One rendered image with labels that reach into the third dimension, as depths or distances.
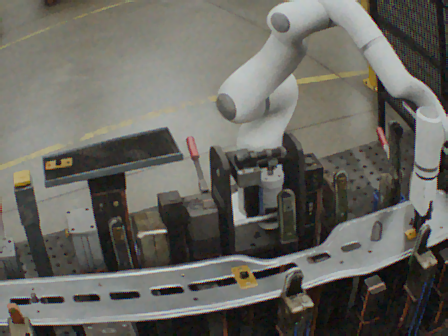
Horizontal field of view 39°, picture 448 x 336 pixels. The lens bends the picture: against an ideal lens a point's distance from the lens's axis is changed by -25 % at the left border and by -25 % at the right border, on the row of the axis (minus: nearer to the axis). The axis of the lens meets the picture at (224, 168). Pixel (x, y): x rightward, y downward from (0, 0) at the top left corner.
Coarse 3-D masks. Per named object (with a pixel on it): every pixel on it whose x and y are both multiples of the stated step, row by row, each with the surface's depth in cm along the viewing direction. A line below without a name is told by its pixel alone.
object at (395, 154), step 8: (392, 120) 181; (392, 128) 180; (400, 128) 177; (392, 136) 180; (400, 136) 180; (392, 144) 181; (400, 144) 182; (392, 152) 182; (400, 152) 183; (392, 160) 183; (400, 160) 184; (392, 168) 184; (400, 168) 184; (392, 176) 184; (400, 176) 185; (392, 184) 185; (400, 184) 186
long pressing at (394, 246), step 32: (352, 224) 181; (384, 224) 179; (224, 256) 174; (288, 256) 172; (352, 256) 169; (384, 256) 167; (0, 288) 157; (32, 288) 159; (64, 288) 160; (96, 288) 162; (128, 288) 163; (160, 288) 164; (224, 288) 163; (256, 288) 163; (0, 320) 145; (32, 320) 147; (64, 320) 149; (96, 320) 151
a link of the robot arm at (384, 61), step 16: (368, 48) 159; (384, 48) 157; (384, 64) 157; (400, 64) 158; (384, 80) 159; (400, 80) 157; (416, 80) 159; (400, 96) 159; (416, 96) 162; (432, 96) 162
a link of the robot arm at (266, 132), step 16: (288, 80) 207; (272, 96) 203; (288, 96) 207; (272, 112) 212; (288, 112) 211; (240, 128) 216; (256, 128) 212; (272, 128) 211; (240, 144) 213; (256, 144) 210; (272, 144) 211
